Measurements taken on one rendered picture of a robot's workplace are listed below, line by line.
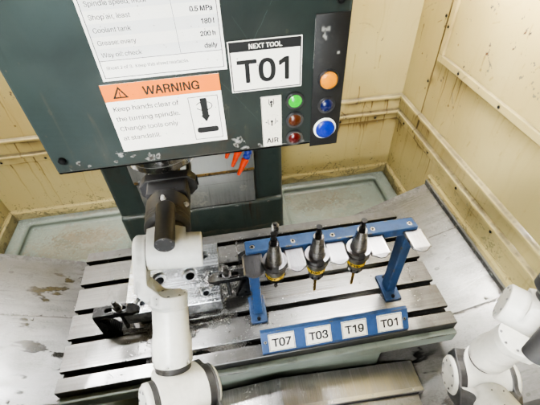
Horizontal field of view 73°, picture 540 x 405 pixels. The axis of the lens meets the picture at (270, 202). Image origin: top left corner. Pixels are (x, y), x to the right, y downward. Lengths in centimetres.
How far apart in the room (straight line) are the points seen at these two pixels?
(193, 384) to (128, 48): 54
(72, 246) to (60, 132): 151
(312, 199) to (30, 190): 143
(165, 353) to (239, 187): 91
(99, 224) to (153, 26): 170
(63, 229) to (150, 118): 167
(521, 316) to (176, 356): 57
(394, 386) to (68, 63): 122
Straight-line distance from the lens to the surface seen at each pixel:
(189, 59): 51
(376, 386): 133
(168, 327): 70
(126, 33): 51
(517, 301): 70
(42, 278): 182
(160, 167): 76
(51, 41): 53
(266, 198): 159
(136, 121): 56
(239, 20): 50
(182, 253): 66
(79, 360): 131
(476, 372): 91
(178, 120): 55
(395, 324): 122
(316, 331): 115
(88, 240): 206
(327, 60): 54
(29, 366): 163
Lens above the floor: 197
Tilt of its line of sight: 44 degrees down
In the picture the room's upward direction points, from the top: 3 degrees counter-clockwise
